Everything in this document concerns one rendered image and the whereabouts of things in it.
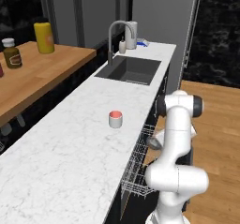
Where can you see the white cup with red inside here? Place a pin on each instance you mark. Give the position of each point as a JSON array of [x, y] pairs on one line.
[[115, 120]]

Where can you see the grey fridge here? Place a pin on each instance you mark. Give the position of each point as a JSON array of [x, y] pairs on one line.
[[159, 21]]

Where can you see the black cupboard run under counter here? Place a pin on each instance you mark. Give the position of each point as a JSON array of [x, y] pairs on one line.
[[159, 88]]

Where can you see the yellow bottle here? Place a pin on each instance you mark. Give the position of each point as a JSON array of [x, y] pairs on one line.
[[44, 37]]

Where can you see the brown jar with white lid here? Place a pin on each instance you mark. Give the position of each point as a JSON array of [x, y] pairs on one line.
[[12, 56]]

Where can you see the grey curved tap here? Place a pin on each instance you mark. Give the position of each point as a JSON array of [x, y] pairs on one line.
[[111, 37]]

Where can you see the dark red jar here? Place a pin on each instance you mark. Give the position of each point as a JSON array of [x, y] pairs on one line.
[[1, 70]]

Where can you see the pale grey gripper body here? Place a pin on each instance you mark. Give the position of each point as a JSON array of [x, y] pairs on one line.
[[155, 141]]

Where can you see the blue and white sponge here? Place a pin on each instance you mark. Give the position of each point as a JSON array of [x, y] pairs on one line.
[[142, 42]]

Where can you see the grey tall cupboards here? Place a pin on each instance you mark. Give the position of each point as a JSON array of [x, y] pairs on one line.
[[90, 12]]

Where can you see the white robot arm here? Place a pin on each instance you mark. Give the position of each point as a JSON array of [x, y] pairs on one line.
[[175, 174]]

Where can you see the dark grey sink basin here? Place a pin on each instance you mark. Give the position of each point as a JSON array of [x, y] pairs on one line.
[[131, 69]]

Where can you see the white soap dispenser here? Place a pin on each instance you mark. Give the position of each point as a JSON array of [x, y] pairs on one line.
[[122, 47]]

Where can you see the pale grey stool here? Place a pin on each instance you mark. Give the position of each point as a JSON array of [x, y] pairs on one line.
[[5, 129], [20, 120]]

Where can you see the white jug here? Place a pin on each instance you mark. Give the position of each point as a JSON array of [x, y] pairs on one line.
[[132, 35]]

